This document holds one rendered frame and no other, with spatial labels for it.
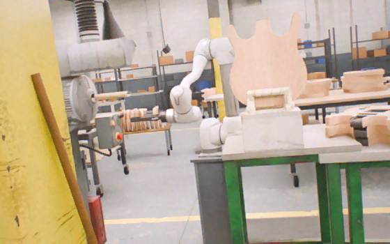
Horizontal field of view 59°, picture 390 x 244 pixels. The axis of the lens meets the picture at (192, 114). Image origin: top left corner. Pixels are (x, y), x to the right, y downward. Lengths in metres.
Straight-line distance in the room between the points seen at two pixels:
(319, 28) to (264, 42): 11.47
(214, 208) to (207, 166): 0.31
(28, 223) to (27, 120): 0.23
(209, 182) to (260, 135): 1.02
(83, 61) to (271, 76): 0.91
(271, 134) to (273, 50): 0.38
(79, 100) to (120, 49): 0.36
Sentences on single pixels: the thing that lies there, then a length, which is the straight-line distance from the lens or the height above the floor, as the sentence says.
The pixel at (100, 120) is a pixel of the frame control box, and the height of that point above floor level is 1.10.
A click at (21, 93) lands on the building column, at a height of 1.32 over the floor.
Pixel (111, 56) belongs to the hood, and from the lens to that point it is 1.77.
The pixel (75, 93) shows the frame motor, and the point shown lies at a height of 1.29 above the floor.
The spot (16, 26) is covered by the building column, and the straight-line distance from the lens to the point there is 0.93.
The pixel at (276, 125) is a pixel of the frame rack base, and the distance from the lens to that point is 1.62.
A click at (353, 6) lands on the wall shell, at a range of 13.42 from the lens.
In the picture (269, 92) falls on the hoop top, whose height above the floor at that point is 1.20.
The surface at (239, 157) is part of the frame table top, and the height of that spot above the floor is 0.91.
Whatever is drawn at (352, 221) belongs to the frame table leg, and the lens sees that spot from 1.81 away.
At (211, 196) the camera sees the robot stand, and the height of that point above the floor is 0.42.
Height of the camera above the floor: 1.32
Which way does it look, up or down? 7 degrees down
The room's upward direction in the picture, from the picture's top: 7 degrees counter-clockwise
